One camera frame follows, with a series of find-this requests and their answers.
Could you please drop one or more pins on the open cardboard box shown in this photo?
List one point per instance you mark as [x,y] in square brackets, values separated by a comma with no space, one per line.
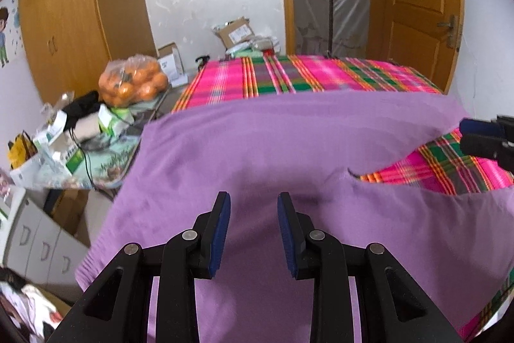
[234,32]

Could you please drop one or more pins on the small white box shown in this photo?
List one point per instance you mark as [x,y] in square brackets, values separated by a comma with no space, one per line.
[171,64]

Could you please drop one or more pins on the pink plaid bed sheet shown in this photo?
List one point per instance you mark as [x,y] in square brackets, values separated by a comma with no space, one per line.
[438,166]

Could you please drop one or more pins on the wooden wardrobe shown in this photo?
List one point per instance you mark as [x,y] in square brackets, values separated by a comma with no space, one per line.
[68,43]

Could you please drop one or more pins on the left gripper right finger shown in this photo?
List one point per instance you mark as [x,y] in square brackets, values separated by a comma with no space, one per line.
[392,306]

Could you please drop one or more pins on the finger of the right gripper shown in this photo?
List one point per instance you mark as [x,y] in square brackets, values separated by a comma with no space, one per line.
[469,126]
[482,146]

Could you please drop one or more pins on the yellow bag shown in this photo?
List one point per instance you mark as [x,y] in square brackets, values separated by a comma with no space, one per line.
[20,150]

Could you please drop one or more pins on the cartoon wall sticker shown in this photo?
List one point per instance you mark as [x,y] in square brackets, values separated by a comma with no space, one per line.
[11,37]

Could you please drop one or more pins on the purple fleece garment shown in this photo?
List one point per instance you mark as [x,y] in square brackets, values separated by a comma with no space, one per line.
[315,146]

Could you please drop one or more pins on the black cloth on table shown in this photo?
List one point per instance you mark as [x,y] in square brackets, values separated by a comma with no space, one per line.
[81,107]

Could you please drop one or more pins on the white drawer cabinet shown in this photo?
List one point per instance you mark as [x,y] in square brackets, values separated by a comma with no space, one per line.
[35,247]

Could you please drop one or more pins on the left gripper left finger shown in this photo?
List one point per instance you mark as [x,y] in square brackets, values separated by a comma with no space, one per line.
[115,307]

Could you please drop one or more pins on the bag of oranges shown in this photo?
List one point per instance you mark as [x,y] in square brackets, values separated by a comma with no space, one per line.
[132,80]

